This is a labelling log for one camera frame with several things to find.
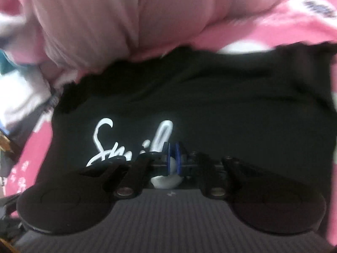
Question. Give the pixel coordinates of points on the pink patterned duvet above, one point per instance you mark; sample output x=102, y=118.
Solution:
x=118, y=18

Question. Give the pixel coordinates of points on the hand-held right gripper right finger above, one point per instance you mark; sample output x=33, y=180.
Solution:
x=180, y=159

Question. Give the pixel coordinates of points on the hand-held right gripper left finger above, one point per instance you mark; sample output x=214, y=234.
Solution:
x=166, y=159

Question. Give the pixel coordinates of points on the white folded cloth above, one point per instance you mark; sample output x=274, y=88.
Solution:
x=23, y=100

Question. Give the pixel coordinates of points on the black printed t-shirt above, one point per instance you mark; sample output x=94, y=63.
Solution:
x=223, y=105

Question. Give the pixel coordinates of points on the pink floral blanket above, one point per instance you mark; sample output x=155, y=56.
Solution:
x=250, y=29

